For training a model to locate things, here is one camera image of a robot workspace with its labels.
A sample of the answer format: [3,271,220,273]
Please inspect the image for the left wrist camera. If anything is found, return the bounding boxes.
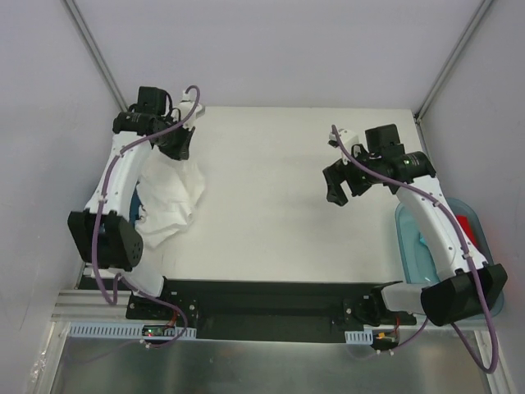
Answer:
[176,86,206,130]

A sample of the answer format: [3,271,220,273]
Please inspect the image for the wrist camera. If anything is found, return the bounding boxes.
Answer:
[328,128,360,154]
[176,86,206,130]

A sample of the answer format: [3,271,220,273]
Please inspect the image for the right slotted cable duct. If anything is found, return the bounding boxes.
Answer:
[345,328,374,346]

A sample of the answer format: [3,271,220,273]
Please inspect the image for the left aluminium frame post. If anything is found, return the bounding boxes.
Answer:
[61,0,127,111]

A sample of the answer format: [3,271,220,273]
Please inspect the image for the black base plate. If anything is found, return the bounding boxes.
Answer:
[77,266,418,342]

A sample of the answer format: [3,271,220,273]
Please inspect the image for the right aluminium frame post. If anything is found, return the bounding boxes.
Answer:
[414,0,495,125]

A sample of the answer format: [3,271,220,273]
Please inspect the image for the cyan rolled t shirt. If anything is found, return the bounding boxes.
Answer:
[419,233,428,247]

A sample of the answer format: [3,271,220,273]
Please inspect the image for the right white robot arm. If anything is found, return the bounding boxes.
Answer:
[322,124,508,327]

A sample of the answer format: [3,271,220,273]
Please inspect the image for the red rolled t shirt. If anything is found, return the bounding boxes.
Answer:
[456,215,478,247]

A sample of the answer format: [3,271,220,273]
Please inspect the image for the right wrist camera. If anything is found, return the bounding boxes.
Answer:
[328,128,360,154]

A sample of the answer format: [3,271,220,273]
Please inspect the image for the aluminium frame post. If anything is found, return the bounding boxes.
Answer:
[414,0,495,125]
[61,0,127,111]

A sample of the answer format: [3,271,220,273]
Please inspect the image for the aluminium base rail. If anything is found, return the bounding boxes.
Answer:
[50,272,130,322]

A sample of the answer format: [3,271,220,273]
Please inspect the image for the left slotted cable duct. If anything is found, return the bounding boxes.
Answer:
[69,322,197,341]

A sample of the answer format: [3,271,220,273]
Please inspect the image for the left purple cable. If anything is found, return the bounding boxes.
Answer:
[90,85,202,350]

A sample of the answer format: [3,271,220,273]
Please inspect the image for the dark blue t shirt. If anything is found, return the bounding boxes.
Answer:
[129,190,142,225]

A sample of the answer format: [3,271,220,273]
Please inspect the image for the white printed t shirt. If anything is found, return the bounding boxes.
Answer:
[135,149,205,249]

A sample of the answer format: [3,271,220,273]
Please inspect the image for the slotted cable duct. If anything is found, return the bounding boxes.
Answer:
[345,328,374,346]
[69,322,197,341]

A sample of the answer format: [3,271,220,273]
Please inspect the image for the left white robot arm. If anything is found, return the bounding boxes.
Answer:
[67,85,204,319]

